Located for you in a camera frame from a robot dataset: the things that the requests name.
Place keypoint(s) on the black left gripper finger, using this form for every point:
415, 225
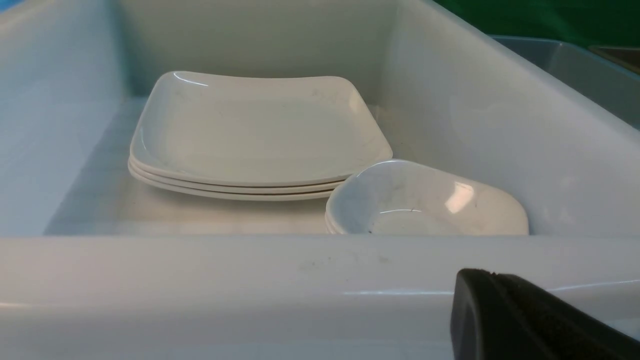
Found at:
499, 316

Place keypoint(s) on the bottom white square plate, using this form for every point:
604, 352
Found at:
230, 196

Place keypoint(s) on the white square plate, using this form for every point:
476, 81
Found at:
230, 196
256, 132
314, 188

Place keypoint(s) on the top white square plate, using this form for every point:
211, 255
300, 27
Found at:
256, 132

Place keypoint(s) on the middle white square plate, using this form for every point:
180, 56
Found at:
314, 188

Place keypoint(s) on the top white stacked bowl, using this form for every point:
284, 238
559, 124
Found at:
399, 197

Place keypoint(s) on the blue-grey plastic bin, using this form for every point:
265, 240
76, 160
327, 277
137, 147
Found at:
609, 85

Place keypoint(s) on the green backdrop cloth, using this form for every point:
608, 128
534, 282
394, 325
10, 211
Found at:
581, 22

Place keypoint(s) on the large white plastic bin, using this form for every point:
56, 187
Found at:
96, 265

